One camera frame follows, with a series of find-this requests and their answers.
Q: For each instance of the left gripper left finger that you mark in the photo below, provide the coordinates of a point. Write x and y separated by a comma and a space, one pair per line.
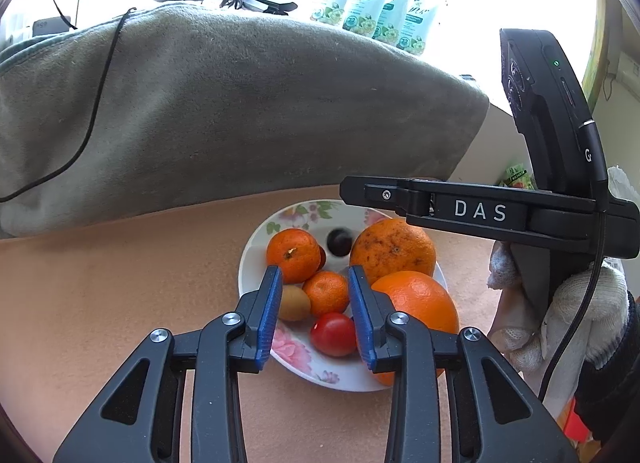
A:
136, 417

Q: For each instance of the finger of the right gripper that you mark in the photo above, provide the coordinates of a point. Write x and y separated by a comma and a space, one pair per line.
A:
403, 196

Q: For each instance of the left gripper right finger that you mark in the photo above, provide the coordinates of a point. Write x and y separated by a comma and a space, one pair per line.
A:
494, 415

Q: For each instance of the speckled large orange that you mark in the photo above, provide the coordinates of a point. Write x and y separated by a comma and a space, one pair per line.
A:
392, 245

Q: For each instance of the dark plum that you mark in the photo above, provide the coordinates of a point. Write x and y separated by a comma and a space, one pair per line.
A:
339, 242

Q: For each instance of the smooth large orange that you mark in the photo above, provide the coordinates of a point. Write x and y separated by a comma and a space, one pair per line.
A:
422, 298

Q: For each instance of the small mandarin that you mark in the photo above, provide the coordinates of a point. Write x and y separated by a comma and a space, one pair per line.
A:
328, 293
296, 253

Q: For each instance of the large red cherry tomato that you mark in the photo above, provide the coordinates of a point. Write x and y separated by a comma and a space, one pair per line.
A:
334, 335

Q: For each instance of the small red cherry tomato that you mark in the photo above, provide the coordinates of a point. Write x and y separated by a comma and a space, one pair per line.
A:
322, 258

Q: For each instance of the right white gloved hand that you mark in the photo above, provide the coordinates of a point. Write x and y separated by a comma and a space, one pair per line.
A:
529, 341

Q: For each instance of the green printed carton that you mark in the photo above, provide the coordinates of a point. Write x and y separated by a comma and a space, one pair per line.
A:
517, 176

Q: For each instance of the grey blanket backrest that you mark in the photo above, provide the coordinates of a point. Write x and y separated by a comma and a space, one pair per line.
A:
182, 105

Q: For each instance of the black power adapter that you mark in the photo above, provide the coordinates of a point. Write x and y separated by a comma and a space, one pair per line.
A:
50, 26

